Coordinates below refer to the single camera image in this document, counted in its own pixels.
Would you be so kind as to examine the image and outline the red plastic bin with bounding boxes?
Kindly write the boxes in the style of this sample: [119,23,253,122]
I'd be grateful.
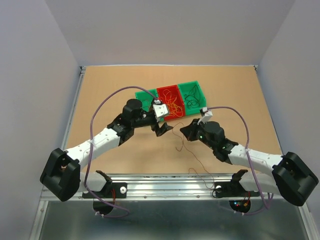
[156,84,186,121]

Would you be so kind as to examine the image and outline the orange wires in red bin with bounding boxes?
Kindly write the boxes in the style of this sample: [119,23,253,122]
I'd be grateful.
[161,88,183,118]

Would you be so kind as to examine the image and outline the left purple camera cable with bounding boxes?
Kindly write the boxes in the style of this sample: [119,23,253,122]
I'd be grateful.
[84,86,161,219]

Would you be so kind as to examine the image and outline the dark wires in left bin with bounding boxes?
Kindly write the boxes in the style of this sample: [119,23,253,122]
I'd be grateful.
[142,98,155,111]

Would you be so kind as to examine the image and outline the dark wires in bin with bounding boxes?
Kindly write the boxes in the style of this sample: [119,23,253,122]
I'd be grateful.
[184,85,204,111]
[142,98,155,111]

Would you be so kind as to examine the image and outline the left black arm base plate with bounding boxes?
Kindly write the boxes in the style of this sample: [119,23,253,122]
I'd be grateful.
[93,182,128,199]

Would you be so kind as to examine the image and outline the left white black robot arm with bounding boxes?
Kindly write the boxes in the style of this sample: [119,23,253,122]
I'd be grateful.
[40,99,172,202]

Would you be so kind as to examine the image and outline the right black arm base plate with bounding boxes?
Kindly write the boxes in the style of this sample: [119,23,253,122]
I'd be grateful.
[211,181,260,199]

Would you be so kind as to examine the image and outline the orange wire bundle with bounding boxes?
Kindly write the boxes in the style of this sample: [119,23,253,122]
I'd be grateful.
[172,122,216,190]

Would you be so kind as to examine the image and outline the dark wires in right bin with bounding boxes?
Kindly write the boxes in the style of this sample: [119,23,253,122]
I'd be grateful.
[184,85,204,111]

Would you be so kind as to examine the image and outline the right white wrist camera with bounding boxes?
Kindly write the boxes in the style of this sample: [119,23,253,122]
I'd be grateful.
[197,107,213,125]

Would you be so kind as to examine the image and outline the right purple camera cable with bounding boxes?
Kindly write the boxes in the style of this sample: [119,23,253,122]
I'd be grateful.
[201,106,275,217]

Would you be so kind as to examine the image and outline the purple camera cable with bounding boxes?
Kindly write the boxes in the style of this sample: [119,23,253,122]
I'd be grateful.
[201,106,275,217]
[84,86,161,219]

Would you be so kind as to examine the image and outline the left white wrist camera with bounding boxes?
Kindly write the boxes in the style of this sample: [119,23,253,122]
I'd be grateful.
[152,99,170,122]

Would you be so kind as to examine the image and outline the green plastic bin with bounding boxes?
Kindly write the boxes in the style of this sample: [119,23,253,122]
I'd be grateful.
[135,88,160,112]
[177,81,207,116]

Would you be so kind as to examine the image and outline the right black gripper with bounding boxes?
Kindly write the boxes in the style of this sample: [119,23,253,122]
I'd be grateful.
[179,117,216,150]

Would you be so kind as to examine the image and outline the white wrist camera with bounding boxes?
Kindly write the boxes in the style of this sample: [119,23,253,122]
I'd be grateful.
[152,99,170,122]
[197,107,213,125]

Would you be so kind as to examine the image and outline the aluminium mounting rail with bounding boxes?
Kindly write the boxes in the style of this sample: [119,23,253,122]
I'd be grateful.
[39,173,308,202]

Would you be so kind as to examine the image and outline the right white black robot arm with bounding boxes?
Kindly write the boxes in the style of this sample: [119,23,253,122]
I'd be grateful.
[180,119,319,207]

